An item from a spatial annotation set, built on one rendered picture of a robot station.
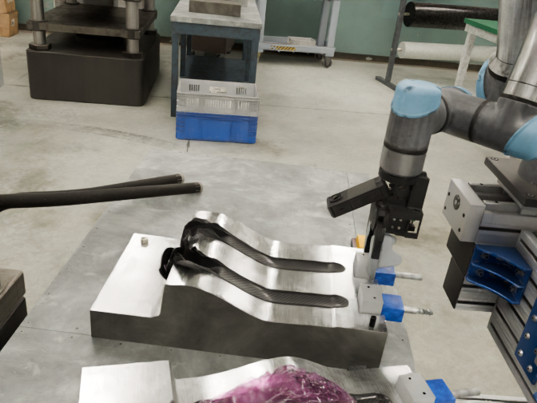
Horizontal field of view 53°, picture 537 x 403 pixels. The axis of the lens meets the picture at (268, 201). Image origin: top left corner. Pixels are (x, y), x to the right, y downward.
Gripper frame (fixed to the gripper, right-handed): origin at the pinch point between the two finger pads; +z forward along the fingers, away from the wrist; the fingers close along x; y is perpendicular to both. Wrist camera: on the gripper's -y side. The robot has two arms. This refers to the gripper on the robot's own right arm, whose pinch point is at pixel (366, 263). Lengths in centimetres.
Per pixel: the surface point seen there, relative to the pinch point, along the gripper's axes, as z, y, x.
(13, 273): 13, -70, -1
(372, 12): 26, 73, 645
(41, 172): 91, -163, 204
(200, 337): 7.9, -28.6, -17.7
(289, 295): 2.7, -14.3, -9.6
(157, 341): 9.8, -36.1, -17.7
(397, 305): 0.2, 4.3, -11.9
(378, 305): -0.4, 0.7, -13.3
